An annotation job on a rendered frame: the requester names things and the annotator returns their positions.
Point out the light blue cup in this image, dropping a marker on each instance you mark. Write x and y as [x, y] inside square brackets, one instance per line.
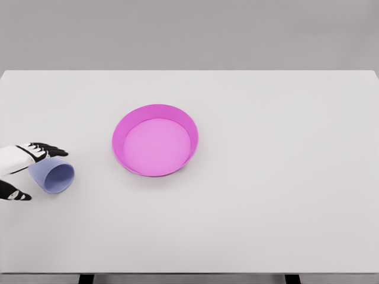
[54, 176]

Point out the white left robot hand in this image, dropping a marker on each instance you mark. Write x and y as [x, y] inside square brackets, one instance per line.
[13, 161]

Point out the pink round plate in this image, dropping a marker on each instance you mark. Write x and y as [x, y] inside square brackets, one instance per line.
[155, 145]

